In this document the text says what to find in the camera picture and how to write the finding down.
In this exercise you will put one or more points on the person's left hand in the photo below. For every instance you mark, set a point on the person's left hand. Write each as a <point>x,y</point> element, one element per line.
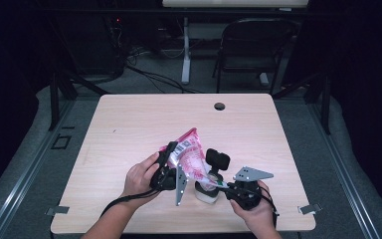
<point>139,179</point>

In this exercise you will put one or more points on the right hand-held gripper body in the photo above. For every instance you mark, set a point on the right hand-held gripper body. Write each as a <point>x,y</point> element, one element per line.
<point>248,191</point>

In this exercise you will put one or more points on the red white plastic bag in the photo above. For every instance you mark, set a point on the red white plastic bag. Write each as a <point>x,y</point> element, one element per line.
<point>192,159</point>

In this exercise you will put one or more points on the aluminium floor rail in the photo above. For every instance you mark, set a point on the aluminium floor rail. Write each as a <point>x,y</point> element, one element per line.
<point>23,179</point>
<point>341,166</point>

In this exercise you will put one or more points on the white desk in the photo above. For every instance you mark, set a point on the white desk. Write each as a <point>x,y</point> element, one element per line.
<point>186,49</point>

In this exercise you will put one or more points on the person's right hand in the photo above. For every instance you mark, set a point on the person's right hand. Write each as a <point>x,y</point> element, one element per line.
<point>257,215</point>

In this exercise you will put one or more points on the black metal stand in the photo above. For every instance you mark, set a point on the black metal stand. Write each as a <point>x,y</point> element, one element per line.
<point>54,99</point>
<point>325,106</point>

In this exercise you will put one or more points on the black folding chair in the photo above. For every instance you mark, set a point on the black folding chair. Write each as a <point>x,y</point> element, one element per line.
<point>255,43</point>

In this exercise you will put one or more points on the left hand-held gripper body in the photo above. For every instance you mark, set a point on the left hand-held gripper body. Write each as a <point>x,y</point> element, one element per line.
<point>165,181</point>

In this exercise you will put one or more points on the grey tape tab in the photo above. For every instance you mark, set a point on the grey tape tab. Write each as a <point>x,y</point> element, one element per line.
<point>58,210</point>
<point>310,208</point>

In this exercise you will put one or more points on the black computer tower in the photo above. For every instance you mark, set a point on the black computer tower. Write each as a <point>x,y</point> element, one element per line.
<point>93,43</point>

